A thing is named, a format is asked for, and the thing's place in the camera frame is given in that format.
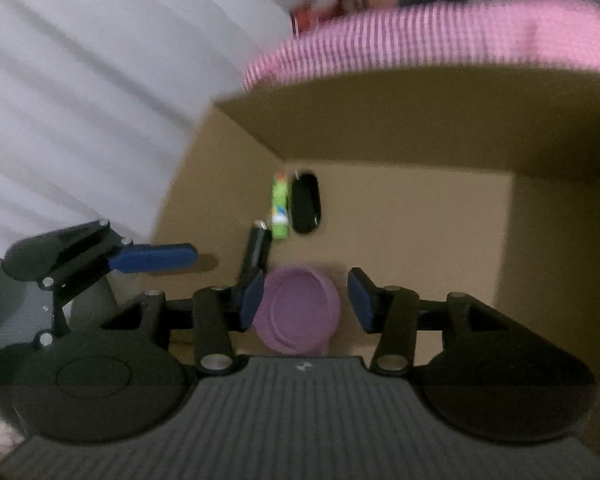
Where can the black cylindrical tube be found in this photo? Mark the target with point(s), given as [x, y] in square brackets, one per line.
[256, 250]

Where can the red packet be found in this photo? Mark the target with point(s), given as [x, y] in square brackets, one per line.
[312, 17]

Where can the white curtain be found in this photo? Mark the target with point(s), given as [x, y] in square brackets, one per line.
[80, 85]

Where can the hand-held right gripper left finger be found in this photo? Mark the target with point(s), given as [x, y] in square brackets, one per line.
[252, 302]

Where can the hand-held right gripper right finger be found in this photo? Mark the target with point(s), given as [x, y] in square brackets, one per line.
[361, 300]

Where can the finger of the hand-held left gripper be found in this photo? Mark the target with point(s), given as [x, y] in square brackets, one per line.
[155, 256]
[60, 315]

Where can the purple plastic lid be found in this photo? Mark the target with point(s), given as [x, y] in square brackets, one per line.
[300, 310]

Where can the pink checkered tablecloth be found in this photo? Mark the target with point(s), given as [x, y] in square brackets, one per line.
[430, 40]

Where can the black oval key fob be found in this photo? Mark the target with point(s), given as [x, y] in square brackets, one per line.
[305, 205]

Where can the green glue stick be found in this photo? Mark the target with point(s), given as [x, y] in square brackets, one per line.
[280, 205]

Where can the brown cardboard box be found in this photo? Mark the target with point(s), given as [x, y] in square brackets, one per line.
[430, 210]

